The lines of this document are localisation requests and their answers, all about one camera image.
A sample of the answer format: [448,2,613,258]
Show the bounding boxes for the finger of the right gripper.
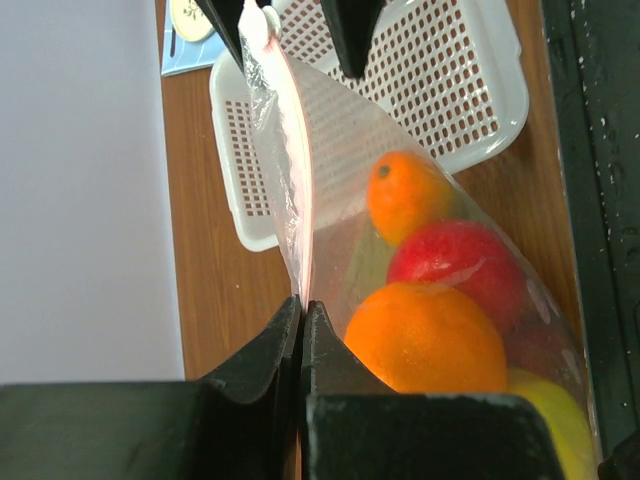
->
[320,0,385,79]
[196,0,244,70]

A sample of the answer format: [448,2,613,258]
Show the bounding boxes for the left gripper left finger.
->
[1,297,302,479]

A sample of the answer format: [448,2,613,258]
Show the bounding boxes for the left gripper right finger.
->
[300,302,564,479]

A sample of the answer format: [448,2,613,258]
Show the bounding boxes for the orange fake orange front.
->
[344,282,507,393]

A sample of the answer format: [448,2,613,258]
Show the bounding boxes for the white perforated plastic basket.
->
[209,1,529,252]

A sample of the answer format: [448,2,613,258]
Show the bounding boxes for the clear zip top bag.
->
[239,1,597,479]

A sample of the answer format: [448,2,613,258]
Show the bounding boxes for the red fake apple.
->
[386,219,526,333]

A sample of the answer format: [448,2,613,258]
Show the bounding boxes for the yellow fake lemon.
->
[507,368,597,480]

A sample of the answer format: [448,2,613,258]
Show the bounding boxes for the green fake apple top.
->
[345,221,395,308]

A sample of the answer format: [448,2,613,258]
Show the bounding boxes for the round cream blue plate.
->
[169,0,214,42]

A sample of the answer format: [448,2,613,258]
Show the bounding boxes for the blue checked cloth napkin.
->
[161,29,226,77]

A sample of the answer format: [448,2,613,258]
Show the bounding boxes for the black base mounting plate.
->
[542,1,639,479]

